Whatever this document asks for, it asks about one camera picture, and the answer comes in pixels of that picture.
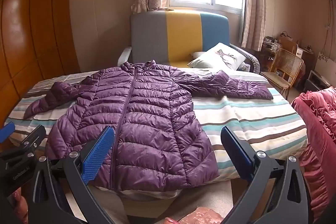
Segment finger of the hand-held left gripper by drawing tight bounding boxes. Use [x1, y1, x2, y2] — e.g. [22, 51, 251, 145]
[10, 125, 47, 161]
[0, 122, 15, 144]

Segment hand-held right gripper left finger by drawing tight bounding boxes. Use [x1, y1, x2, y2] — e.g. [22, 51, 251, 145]
[28, 126, 116, 224]

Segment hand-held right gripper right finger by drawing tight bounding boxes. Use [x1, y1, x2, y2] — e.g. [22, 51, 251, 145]
[221, 126, 312, 224]

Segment purple down jacket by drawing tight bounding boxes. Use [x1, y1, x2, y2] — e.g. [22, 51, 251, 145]
[23, 61, 274, 191]

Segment person's left hand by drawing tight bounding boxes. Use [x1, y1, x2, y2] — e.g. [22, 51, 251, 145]
[7, 185, 29, 224]

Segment bed with striped cover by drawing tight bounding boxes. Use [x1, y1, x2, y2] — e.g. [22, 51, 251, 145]
[4, 68, 308, 201]

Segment person's pink patterned trousers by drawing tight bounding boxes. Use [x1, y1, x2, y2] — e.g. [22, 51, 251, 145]
[180, 207, 227, 224]

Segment pink ruffled quilt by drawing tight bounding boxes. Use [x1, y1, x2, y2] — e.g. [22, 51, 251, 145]
[291, 88, 336, 224]

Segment white printed pillow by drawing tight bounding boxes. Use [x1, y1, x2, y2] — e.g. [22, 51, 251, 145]
[187, 42, 247, 71]

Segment rattan chair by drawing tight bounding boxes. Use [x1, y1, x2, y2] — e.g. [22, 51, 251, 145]
[260, 48, 305, 99]

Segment wooden wardrobe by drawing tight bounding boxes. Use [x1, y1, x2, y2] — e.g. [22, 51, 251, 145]
[0, 0, 81, 135]

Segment white storage box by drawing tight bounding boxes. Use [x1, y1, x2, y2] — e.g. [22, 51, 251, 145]
[304, 70, 332, 92]

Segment cluttered side table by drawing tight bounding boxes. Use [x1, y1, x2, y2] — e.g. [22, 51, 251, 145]
[260, 34, 315, 75]

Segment brown paper bag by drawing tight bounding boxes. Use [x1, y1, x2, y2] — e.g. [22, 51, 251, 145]
[279, 31, 299, 56]

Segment white board with flower decals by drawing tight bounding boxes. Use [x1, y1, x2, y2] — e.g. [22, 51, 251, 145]
[314, 51, 332, 76]

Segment grey yellow blue headboard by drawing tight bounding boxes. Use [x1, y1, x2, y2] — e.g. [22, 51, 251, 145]
[117, 10, 261, 75]

